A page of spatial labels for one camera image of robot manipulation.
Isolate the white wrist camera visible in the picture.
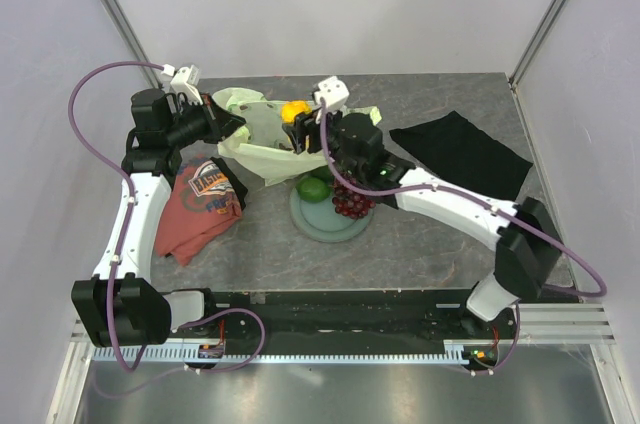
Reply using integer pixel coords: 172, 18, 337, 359
160, 64, 203, 105
312, 76, 350, 112

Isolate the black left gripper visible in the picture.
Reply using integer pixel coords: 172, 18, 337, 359
165, 92, 245, 150

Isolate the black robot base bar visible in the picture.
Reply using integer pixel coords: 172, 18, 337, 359
201, 288, 516, 342

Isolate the yellow pear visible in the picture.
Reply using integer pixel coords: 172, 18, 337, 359
280, 100, 312, 125

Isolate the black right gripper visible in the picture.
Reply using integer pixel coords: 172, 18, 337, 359
283, 102, 362, 179

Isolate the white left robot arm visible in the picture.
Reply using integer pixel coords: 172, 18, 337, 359
71, 89, 246, 348

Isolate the black folded cloth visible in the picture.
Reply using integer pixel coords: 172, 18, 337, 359
390, 111, 532, 201

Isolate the red grape bunch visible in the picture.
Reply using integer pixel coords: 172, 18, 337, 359
332, 184, 376, 220

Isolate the grey slotted cable duct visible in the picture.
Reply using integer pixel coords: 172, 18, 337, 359
121, 340, 500, 365

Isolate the aluminium corner frame rail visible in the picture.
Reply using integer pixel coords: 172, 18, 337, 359
508, 0, 569, 92

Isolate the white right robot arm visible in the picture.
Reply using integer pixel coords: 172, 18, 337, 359
282, 111, 561, 338

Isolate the red printed t-shirt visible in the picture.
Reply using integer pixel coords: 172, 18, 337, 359
154, 155, 248, 266

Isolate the grey green plate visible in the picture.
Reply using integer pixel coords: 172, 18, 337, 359
289, 188, 374, 244

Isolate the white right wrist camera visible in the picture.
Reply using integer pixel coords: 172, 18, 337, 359
312, 76, 350, 112

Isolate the left aluminium frame post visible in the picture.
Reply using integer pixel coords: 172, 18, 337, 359
69, 0, 166, 95

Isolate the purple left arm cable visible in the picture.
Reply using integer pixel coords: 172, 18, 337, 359
68, 61, 271, 400

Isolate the light green plastic bag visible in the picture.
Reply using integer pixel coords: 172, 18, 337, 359
212, 87, 384, 188

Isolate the green avocado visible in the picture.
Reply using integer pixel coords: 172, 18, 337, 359
310, 166, 335, 182

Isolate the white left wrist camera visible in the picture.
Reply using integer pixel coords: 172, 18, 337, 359
160, 64, 203, 105

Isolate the green lime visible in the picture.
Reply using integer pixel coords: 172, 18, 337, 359
296, 176, 331, 204

